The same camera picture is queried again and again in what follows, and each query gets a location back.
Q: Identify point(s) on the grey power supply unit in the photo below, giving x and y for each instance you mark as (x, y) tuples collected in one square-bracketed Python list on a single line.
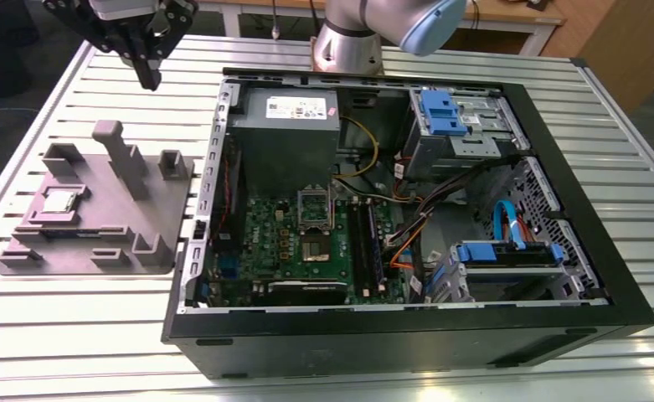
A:
[(282, 146)]

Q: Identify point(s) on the black table corner cap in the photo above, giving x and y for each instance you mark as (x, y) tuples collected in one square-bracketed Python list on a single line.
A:
[(579, 63)]

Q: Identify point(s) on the silver square CPU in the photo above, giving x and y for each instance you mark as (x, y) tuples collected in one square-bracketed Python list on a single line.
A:
[(59, 202)]

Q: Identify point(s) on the grey metal drive cage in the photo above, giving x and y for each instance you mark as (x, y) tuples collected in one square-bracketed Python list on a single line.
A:
[(471, 146)]

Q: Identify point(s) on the black graphics card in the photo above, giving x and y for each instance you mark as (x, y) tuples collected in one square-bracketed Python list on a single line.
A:
[(304, 291)]

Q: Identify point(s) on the grey plastic parts rack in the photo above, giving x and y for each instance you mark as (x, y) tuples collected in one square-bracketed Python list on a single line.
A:
[(108, 218)]

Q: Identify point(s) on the brown wooden cabinet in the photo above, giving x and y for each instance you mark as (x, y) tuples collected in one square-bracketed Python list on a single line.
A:
[(627, 46)]

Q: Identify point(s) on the black disk in blue carrier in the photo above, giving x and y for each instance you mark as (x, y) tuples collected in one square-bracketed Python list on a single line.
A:
[(479, 253)]

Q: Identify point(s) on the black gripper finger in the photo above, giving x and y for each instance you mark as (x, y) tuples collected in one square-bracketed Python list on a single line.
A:
[(178, 21), (88, 25)]

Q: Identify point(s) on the black PC case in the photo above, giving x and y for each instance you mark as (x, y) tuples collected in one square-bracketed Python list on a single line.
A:
[(359, 343)]

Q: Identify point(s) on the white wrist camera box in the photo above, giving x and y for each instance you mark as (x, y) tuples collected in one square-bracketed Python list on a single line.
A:
[(126, 8)]

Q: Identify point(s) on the black RAM slot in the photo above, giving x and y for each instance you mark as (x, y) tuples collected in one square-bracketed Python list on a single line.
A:
[(378, 247), (356, 247), (362, 247), (372, 247)]

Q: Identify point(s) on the grey metal disk bay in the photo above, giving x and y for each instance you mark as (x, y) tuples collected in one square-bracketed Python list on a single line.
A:
[(514, 271)]

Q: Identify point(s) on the green motherboard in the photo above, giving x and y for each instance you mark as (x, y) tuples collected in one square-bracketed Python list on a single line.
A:
[(264, 218)]

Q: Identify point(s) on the blue plastic drive latch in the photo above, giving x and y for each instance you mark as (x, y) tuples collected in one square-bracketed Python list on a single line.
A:
[(438, 109)]

